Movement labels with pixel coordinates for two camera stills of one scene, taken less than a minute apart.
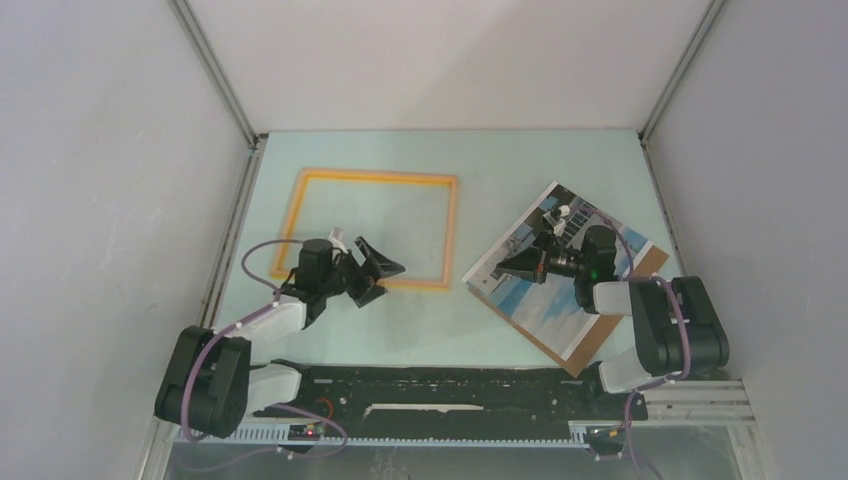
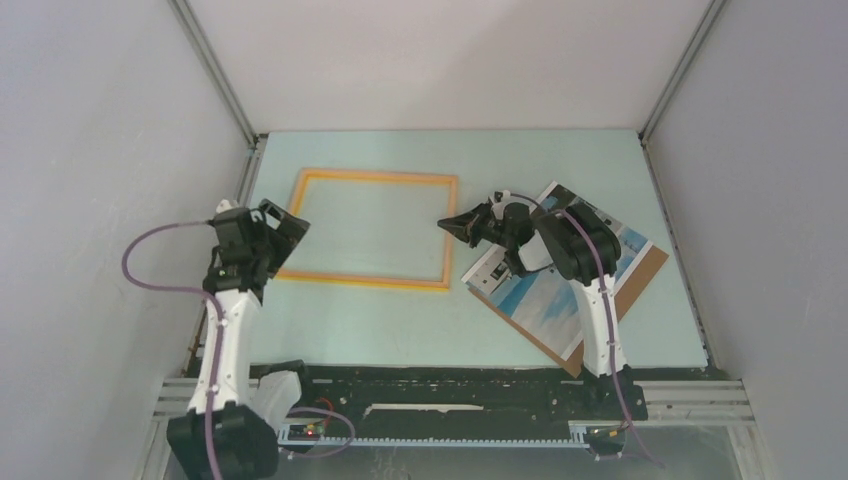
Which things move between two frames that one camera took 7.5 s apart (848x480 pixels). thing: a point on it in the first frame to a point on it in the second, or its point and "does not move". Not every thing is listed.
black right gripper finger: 530,264 to 470,224
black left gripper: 375,263 to 287,235
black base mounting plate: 452,396 does not move
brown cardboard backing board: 601,325 does not move
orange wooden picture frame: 440,178 does not move
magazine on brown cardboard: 549,312 does not move
